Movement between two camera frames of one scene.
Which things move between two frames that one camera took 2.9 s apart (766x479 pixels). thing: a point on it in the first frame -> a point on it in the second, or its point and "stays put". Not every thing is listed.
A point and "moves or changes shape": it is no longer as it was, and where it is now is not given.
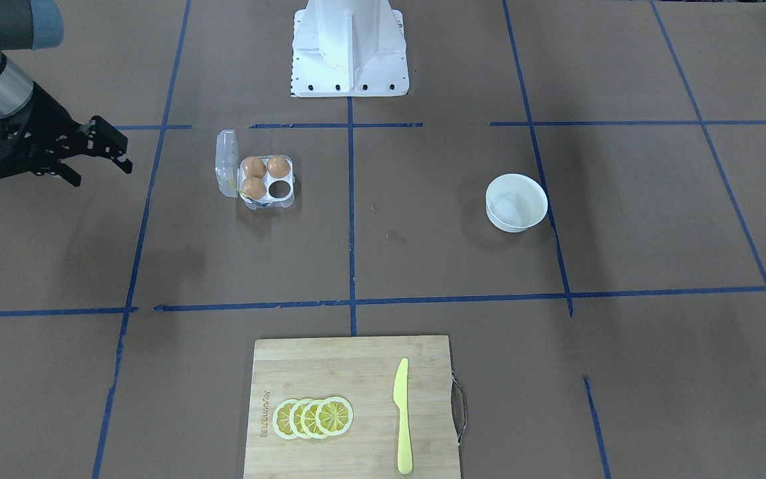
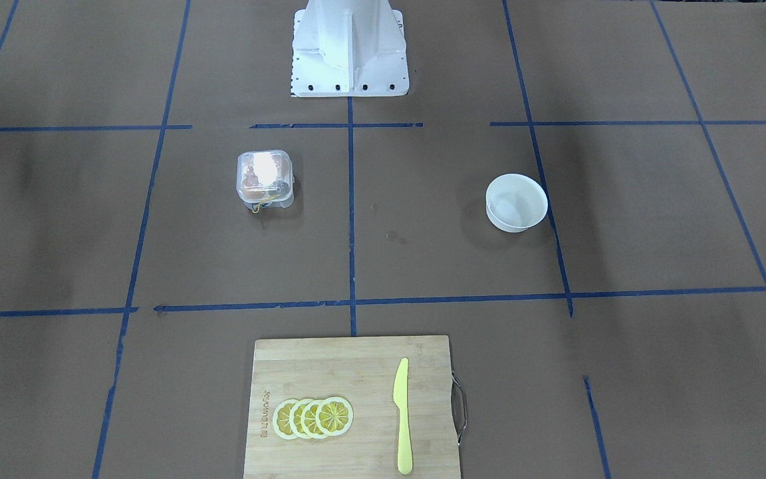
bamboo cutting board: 362,370 stays put
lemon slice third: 308,419 stays put
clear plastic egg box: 231,175 moves or changes shape
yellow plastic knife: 400,398 stays put
